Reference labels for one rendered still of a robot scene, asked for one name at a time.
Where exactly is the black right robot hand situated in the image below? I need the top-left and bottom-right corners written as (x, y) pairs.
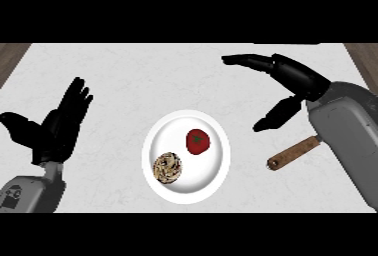
top-left (220, 53), bottom-right (332, 133)

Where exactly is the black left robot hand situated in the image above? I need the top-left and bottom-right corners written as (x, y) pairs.
top-left (0, 76), bottom-right (94, 166)

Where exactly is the white oval plate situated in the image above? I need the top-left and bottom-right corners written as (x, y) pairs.
top-left (140, 109), bottom-right (231, 205)

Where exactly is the red tomato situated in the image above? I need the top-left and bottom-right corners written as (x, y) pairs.
top-left (184, 128), bottom-right (212, 156)

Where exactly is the brown speckled round food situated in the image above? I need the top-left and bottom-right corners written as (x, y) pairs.
top-left (152, 151), bottom-right (184, 185)

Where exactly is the pan with wooden handle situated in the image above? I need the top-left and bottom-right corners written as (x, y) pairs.
top-left (265, 134), bottom-right (324, 172)

